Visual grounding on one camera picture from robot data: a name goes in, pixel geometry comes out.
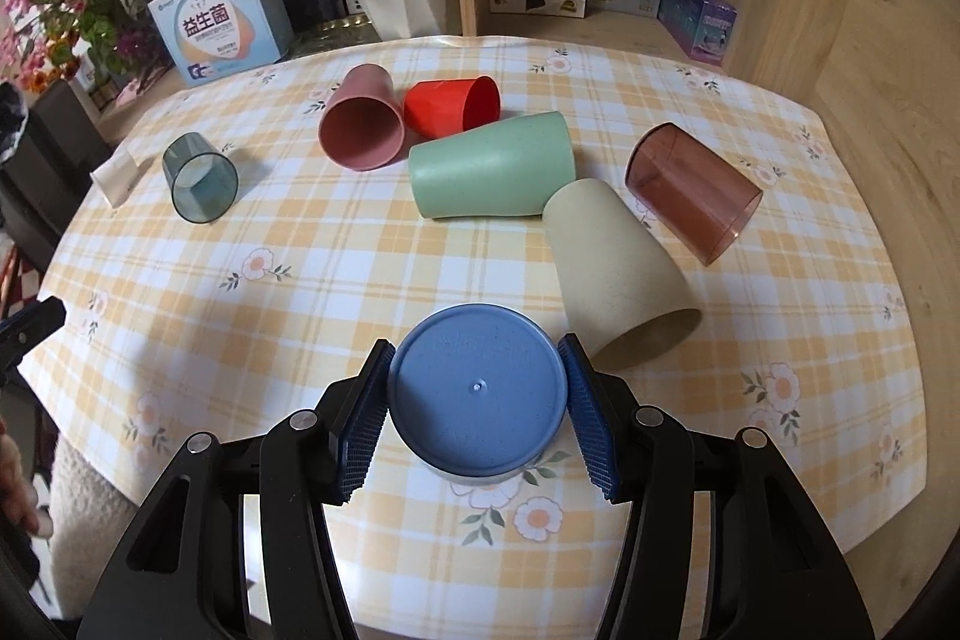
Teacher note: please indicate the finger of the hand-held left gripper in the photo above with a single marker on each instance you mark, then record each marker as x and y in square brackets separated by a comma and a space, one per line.
[34, 319]

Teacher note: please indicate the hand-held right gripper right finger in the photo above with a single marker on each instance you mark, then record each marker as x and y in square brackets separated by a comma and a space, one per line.
[592, 430]

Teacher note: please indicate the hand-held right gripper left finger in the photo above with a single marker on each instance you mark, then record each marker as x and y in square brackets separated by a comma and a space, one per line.
[366, 424]

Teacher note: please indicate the blue cup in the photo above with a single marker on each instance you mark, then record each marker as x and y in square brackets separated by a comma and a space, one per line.
[472, 392]

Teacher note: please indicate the beige cup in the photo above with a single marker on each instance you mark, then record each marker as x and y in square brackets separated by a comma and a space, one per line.
[611, 265]

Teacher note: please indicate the teal translucent cup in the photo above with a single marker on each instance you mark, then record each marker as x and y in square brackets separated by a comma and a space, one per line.
[199, 179]

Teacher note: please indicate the brown translucent cup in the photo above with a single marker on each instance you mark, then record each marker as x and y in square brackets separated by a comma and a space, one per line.
[694, 194]

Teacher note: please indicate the green cup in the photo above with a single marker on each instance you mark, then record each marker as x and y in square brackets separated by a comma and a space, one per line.
[495, 164]

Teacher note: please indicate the pink cup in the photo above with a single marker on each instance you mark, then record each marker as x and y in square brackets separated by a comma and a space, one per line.
[360, 123]

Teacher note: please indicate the red cup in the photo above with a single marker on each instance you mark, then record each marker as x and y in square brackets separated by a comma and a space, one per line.
[446, 106]

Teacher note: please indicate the person's left hand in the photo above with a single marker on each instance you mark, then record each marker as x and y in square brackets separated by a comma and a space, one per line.
[16, 482]

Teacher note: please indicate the white fuzzy seat cover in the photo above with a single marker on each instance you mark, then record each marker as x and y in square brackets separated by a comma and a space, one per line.
[86, 520]

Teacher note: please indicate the white and blue box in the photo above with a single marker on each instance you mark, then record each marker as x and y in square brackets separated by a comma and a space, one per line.
[221, 21]

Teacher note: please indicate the gold tray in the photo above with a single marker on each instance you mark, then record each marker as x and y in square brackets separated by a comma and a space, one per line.
[337, 31]

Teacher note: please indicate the purple box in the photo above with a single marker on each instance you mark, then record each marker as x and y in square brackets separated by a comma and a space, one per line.
[701, 21]

